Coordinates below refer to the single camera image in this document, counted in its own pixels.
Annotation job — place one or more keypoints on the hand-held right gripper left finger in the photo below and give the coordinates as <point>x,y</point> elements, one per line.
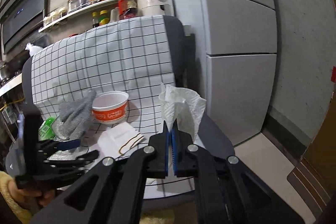
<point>166,153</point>

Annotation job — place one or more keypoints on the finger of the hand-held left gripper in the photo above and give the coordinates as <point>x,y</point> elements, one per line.
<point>68,144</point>
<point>86,155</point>

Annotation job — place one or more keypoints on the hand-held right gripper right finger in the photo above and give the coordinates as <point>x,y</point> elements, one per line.
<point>174,154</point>

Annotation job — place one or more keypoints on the orange and white paper bowl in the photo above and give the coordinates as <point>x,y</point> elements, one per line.
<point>110,115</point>

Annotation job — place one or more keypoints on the white paper towel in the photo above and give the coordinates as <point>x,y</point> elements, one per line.
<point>183,108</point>

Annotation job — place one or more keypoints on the person's left forearm yellow sleeve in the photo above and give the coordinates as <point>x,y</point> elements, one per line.
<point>11,200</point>

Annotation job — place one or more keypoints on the person's left hand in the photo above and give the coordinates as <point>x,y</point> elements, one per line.
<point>44,196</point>

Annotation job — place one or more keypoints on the green snack packet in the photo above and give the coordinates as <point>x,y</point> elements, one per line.
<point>47,128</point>

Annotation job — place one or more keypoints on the grey fluffy cloth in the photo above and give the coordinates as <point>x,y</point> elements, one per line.
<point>76,113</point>

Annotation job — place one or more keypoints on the white folded napkin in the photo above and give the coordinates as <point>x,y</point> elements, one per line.
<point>114,137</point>

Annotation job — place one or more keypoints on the brown rubber band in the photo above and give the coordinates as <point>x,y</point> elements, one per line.
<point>132,142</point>

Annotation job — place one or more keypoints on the metal cooking pot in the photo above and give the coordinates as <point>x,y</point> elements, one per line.
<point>8,69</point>

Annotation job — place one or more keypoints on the white plastic bag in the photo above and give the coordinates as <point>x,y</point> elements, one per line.
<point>33,50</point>

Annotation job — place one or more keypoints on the white black checkered cloth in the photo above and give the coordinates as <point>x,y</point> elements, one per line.
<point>105,61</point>

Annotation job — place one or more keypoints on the small dark yellow-capped bottle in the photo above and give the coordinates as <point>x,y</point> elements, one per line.
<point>95,21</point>

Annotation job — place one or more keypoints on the black range hood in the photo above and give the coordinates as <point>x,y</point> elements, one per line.
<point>23,11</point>

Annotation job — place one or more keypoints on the yellow-lidded jar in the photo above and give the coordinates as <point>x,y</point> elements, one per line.
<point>104,18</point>

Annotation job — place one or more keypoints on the grey multi-door fridge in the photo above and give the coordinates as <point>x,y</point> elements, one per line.
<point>236,29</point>

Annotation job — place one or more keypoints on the clear glass jar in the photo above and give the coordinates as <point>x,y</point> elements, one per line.
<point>72,5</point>

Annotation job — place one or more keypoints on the wooden door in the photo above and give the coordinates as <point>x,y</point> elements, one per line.
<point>317,169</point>

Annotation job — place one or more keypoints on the large red-labelled oil bottle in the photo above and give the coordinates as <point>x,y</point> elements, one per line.
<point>127,7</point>

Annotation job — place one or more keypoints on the white air fryer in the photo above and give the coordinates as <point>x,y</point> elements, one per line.
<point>152,1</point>

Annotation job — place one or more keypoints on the white wall shelf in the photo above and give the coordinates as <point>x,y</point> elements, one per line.
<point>78,12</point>

